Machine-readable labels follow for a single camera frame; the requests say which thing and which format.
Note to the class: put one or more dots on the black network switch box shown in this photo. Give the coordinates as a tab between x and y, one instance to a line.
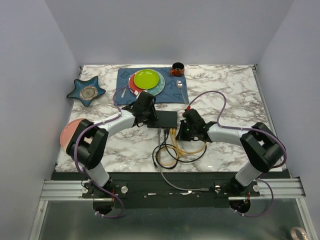
166	120

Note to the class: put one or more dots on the brown ceramic mug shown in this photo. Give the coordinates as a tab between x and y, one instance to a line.
177	69

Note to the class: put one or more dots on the blue star shaped dish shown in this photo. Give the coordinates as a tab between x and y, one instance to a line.
86	90

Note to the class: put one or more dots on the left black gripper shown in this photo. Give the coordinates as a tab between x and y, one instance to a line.
154	116

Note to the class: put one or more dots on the red and teal plate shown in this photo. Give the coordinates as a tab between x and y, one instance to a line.
154	91

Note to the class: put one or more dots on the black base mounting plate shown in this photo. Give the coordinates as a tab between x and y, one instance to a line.
170	190

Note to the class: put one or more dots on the pink and cream plate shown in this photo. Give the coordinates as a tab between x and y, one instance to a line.
68	132

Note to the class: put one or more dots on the aluminium rail frame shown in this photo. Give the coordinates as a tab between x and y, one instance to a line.
71	190

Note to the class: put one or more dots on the silver spoon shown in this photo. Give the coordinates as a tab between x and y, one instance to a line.
181	85

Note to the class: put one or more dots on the pink ring object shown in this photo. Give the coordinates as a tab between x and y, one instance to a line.
298	233

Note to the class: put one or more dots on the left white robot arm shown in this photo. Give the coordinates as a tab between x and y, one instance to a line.
85	141

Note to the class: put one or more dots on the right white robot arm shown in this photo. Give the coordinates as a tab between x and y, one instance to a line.
261	146

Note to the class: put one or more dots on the silver fork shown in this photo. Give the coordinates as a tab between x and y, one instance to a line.
124	90

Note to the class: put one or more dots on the lime green plate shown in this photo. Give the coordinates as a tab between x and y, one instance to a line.
146	79

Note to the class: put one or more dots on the blue cloth placemat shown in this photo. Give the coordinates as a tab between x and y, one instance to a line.
170	93

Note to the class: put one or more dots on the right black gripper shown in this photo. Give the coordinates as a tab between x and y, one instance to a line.
180	135

